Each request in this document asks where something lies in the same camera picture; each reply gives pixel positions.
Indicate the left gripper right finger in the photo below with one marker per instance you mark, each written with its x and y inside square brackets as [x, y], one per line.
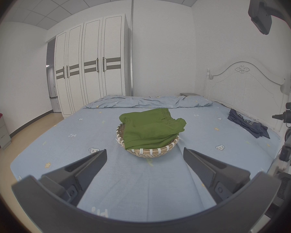
[201, 171]

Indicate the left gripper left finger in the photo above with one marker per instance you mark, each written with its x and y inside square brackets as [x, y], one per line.
[90, 169]

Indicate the green shorts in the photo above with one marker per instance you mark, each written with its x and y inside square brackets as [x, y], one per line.
[150, 130]

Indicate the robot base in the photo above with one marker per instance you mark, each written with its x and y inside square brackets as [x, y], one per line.
[278, 165]

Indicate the round woven basket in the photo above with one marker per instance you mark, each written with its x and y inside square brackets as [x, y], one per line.
[148, 152]

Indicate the dark blue printed T-shirt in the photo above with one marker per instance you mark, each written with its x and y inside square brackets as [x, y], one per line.
[247, 124]

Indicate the pale blue quilt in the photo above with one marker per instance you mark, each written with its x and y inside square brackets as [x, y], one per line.
[148, 102]

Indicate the grey chest of drawers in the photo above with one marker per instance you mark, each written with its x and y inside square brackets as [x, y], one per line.
[1, 135]

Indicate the white wardrobe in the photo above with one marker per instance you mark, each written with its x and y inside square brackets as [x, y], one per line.
[92, 64]

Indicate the grey vertical pipe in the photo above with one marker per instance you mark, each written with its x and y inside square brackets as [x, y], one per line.
[132, 45]

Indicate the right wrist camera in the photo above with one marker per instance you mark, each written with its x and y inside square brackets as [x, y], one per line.
[289, 106]

